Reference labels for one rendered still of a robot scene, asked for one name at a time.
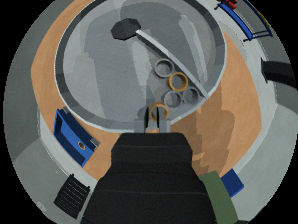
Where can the blue crate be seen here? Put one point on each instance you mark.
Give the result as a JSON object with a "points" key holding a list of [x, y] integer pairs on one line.
{"points": [[69, 138]]}

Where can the bronze bushing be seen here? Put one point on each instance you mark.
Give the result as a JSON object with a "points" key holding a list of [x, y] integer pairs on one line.
{"points": [[152, 116], [81, 145], [184, 81]]}

